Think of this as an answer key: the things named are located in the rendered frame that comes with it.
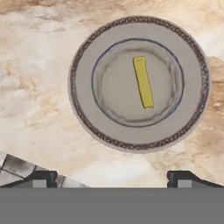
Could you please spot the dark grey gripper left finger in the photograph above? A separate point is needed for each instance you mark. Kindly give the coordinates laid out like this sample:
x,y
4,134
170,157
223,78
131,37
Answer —
x,y
43,176

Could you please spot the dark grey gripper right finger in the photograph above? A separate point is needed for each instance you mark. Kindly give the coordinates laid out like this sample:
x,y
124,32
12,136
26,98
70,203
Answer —
x,y
180,175

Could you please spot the yellow butter stick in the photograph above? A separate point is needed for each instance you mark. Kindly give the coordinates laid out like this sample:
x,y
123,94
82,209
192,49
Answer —
x,y
143,82

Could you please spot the grey plate with patterned rim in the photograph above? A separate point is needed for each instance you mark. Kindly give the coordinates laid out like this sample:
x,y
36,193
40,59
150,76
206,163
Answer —
x,y
87,87

